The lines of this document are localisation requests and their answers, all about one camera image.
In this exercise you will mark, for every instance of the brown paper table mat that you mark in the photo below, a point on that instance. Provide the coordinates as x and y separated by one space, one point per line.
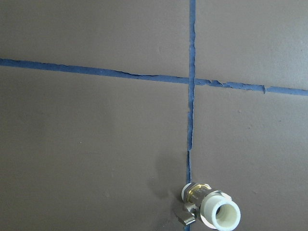
109 107

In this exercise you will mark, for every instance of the brass PPR valve white ends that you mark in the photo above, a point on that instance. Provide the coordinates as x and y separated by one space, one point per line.
214 208

